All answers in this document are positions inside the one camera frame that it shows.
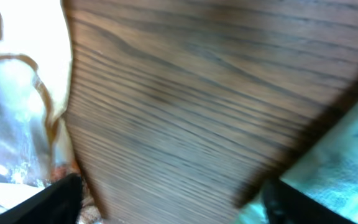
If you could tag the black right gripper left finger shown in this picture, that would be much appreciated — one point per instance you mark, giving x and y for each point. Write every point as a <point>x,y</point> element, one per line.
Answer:
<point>59,203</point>

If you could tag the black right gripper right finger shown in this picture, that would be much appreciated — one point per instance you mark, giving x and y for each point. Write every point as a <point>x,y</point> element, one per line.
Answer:
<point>286,205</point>

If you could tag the teal large tissue pack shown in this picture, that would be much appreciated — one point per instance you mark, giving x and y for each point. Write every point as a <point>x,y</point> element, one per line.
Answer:
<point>327,173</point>

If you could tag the clear brown snack bag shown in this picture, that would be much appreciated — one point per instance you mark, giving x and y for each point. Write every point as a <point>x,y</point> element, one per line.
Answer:
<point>35,71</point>

